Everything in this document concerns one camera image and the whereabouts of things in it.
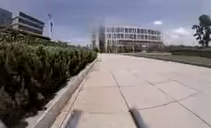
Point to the white multi-storey building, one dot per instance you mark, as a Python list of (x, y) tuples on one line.
[(129, 38)]

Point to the pale concrete slab pavement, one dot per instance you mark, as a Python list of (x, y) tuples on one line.
[(139, 76)]

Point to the pale concrete kerb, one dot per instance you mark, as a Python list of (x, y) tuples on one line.
[(61, 98)]

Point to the robot's own part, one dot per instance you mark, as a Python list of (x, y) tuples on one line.
[(73, 119), (137, 118)]

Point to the lamp pole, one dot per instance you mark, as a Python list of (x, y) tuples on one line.
[(50, 26)]

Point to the green hedge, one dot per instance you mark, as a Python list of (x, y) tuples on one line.
[(29, 66)]

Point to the grass strip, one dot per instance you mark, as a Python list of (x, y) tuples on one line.
[(186, 57)]

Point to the dark glass building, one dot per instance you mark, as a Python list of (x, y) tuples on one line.
[(23, 23)]

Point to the tall tree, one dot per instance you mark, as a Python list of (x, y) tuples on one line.
[(203, 31)]

